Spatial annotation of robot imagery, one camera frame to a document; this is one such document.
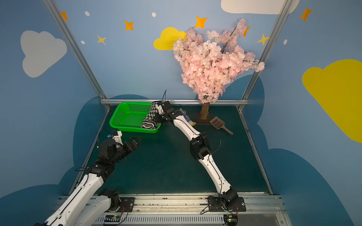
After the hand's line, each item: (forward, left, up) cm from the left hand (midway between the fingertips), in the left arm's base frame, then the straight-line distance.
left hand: (137, 139), depth 80 cm
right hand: (+23, -5, -8) cm, 25 cm away
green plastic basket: (+32, +20, -19) cm, 42 cm away
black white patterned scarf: (+16, -4, -5) cm, 18 cm away
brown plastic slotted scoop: (+27, -55, -19) cm, 64 cm away
